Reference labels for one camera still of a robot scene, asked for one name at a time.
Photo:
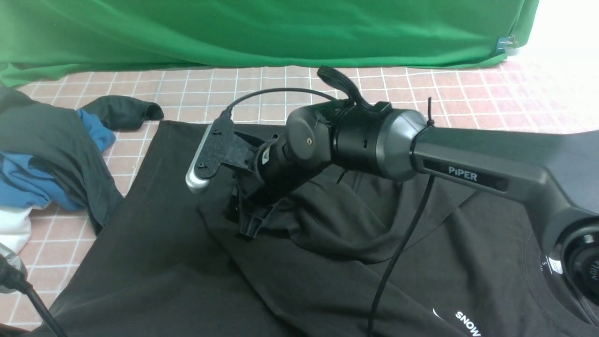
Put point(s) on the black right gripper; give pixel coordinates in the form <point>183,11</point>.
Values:
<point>266,171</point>

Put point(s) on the dark gray long-sleeved shirt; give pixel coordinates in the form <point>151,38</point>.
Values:
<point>169,264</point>

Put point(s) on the blue shirt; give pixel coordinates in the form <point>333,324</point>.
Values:
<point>24,185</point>

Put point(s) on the white shirt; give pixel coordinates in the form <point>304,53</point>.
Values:
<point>16,226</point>

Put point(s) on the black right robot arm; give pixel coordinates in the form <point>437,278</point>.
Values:
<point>554,176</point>

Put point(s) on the green backdrop cloth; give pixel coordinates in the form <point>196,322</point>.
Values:
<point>47,39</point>

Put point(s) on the blue binder clip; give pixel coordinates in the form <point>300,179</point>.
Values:
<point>505,44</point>

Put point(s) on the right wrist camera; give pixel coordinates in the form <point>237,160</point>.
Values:
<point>214,146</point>

